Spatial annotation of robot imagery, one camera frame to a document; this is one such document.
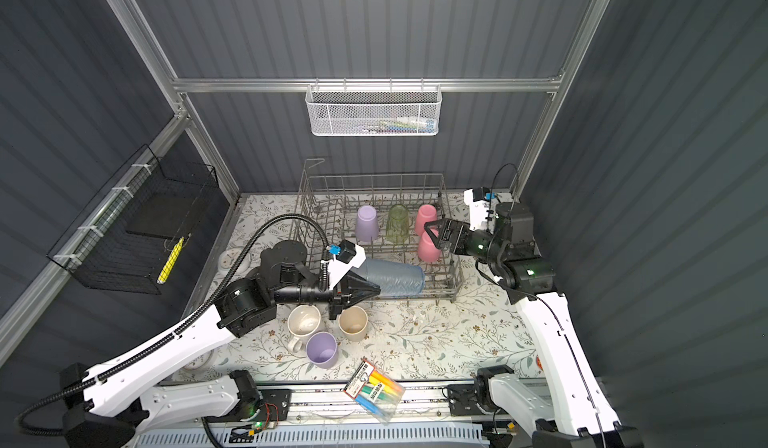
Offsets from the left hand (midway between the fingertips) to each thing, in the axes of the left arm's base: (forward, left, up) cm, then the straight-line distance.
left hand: (380, 289), depth 60 cm
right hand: (+13, -15, +2) cm, 20 cm away
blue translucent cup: (+2, -3, 0) cm, 3 cm away
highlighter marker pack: (-13, +2, -30) cm, 32 cm away
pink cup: (+24, -15, -21) cm, 35 cm away
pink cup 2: (+35, -16, -17) cm, 42 cm away
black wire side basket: (+19, +61, -4) cm, 64 cm away
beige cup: (+5, +8, -30) cm, 32 cm away
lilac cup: (+31, +3, -19) cm, 37 cm away
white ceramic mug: (+7, +23, -30) cm, 38 cm away
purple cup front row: (-2, +16, -30) cm, 34 cm away
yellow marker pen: (+12, +48, -4) cm, 50 cm away
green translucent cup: (+34, -7, -21) cm, 40 cm away
